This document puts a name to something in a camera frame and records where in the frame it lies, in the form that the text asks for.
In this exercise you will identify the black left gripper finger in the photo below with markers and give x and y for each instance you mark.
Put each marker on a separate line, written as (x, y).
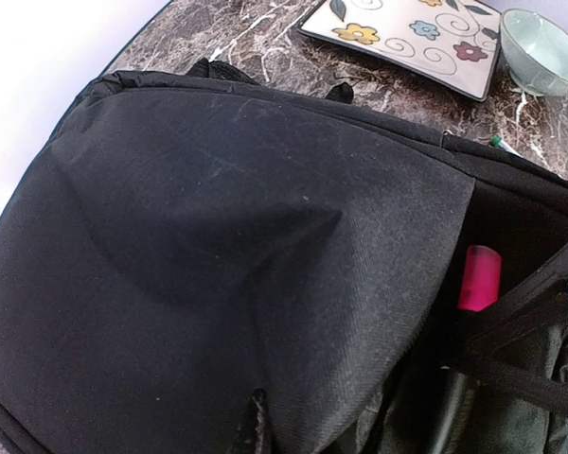
(254, 434)

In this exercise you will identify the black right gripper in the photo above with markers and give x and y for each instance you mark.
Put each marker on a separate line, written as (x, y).
(476, 343)

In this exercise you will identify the pink and black highlighter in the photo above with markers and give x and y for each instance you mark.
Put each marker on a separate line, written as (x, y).
(481, 279)

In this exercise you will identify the black student backpack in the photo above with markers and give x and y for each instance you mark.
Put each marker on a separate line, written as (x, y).
(181, 241)

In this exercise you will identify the white pen with blue cap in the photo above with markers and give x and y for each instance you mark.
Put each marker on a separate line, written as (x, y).
(499, 142)

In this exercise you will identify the pale green ceramic bowl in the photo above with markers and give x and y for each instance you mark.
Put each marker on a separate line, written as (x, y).
(536, 52)

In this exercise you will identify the floral ceramic tile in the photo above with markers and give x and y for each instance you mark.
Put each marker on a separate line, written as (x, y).
(455, 43)

